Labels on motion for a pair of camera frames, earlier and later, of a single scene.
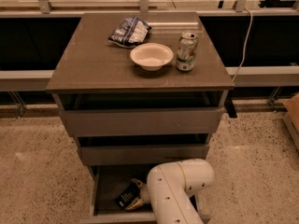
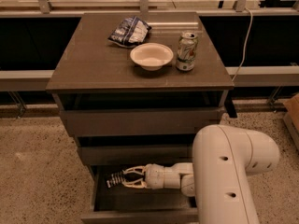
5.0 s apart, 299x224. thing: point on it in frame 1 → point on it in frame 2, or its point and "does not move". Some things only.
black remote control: x=126 y=197 → x=116 y=178
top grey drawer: x=139 y=122 does not move
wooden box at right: x=291 y=118 does not move
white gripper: x=144 y=193 → x=153 y=175
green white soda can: x=187 y=51 does not move
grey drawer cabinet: x=137 y=91 does not move
